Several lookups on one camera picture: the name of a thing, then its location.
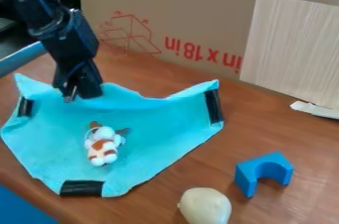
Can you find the white brown plush dog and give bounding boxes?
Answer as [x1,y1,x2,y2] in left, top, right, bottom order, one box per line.
[81,120,133,168]

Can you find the light blue cloth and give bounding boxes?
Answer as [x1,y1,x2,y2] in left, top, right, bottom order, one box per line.
[0,72,226,199]

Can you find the blue arch block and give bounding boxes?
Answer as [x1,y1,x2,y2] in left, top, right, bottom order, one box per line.
[233,151,295,199]

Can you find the cardboard box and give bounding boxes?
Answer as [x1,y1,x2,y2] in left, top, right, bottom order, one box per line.
[77,0,339,82]

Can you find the light wooden board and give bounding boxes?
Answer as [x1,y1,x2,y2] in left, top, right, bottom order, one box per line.
[238,0,339,110]

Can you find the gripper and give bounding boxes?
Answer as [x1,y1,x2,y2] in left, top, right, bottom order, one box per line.
[36,9,106,104]

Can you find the cream toy potato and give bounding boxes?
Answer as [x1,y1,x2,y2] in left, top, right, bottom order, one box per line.
[175,186,234,224]

